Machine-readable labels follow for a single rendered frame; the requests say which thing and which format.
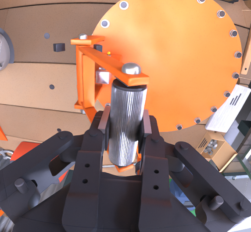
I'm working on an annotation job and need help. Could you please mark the silver knurled handle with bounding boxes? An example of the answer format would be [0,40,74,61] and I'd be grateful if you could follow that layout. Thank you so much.
[108,79,147,167]

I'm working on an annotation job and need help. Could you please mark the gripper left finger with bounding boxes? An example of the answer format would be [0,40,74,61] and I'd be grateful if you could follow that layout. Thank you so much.
[0,105,111,227]

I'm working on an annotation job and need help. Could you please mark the orange lock bracket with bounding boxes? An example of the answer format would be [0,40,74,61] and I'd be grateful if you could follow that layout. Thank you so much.
[70,33,122,123]

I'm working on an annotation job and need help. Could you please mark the cardboard box of nuts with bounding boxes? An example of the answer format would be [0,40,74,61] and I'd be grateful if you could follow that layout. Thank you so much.
[195,131,238,173]

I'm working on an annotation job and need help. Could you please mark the orange triangular wedge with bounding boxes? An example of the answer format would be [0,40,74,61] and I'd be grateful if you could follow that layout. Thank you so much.
[0,125,9,141]

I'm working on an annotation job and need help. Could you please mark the orange flat lever bar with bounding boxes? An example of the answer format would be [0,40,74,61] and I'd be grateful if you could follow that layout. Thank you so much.
[78,46,150,87]

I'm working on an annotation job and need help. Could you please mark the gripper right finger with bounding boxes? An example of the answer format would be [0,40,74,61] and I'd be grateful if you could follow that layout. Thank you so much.
[137,109,251,227]

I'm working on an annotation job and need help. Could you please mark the silver square bolt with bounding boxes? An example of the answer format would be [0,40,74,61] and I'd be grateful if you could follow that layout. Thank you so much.
[95,68,112,85]

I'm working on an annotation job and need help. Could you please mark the orange round turret plate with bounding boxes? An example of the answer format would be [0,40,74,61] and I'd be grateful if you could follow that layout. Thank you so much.
[90,0,244,133]

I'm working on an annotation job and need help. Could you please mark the grey round disc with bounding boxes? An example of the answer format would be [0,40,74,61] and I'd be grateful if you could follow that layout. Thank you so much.
[0,28,15,72]

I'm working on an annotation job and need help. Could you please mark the grey cabinet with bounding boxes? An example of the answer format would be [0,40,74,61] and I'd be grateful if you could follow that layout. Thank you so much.
[223,87,251,176]

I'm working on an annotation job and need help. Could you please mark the white box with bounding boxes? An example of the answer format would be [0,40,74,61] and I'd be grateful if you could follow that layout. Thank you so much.
[204,84,251,134]

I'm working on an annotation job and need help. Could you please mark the blue box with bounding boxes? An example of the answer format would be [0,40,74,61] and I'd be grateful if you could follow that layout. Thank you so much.
[169,178,197,217]

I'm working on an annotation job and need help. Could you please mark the grey metal shackle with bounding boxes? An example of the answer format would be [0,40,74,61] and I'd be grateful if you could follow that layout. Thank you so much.
[0,147,14,170]

